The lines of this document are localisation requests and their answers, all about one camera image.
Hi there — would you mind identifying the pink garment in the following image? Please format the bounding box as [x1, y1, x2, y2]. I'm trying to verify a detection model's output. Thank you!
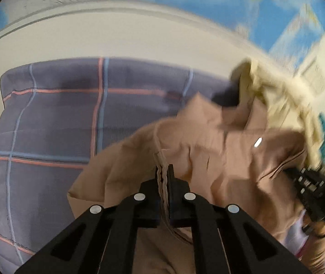
[67, 91, 325, 274]

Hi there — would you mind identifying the black garment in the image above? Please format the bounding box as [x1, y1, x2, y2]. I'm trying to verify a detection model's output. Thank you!
[212, 86, 241, 108]

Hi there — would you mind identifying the cream garment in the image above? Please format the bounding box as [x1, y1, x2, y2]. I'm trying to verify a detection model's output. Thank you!
[230, 58, 323, 166]

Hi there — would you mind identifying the white wall socket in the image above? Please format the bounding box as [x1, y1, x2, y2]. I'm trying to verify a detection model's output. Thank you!
[296, 57, 325, 94]

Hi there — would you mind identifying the pale pink white cloth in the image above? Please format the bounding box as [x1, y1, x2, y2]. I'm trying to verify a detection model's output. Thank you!
[281, 210, 309, 260]

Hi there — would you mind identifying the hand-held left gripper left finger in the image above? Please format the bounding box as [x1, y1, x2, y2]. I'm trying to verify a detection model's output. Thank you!
[14, 174, 163, 274]

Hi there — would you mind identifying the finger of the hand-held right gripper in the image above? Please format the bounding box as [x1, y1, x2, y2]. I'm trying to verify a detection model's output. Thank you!
[284, 165, 325, 204]

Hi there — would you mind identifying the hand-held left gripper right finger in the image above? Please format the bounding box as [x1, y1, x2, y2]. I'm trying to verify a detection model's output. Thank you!
[167, 164, 313, 274]

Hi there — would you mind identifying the purple plaid bed sheet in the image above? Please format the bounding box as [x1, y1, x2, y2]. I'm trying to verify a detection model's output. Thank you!
[0, 58, 237, 274]

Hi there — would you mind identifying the person's right forearm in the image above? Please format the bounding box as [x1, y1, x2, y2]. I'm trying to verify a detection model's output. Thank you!
[300, 222, 325, 266]

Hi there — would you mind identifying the colourful wall map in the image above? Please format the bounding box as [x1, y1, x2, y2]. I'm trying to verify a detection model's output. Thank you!
[0, 0, 325, 72]

